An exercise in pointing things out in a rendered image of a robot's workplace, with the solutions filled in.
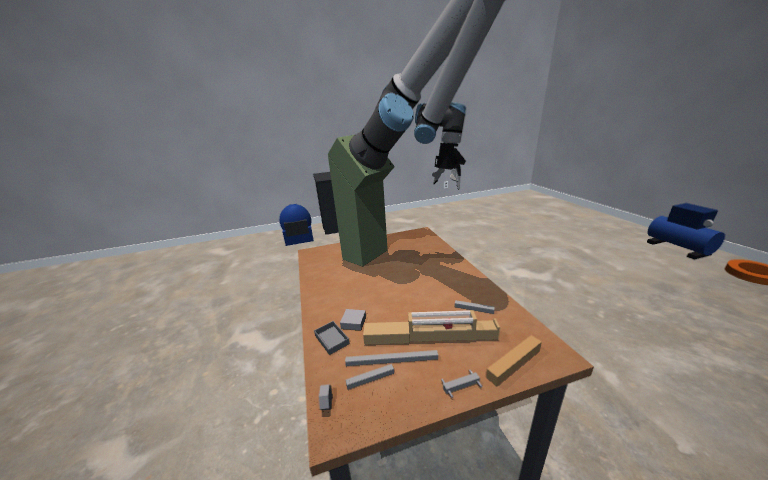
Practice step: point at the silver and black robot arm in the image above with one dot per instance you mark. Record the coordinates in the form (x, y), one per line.
(462, 25)

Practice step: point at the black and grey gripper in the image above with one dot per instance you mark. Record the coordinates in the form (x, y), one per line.
(449, 161)

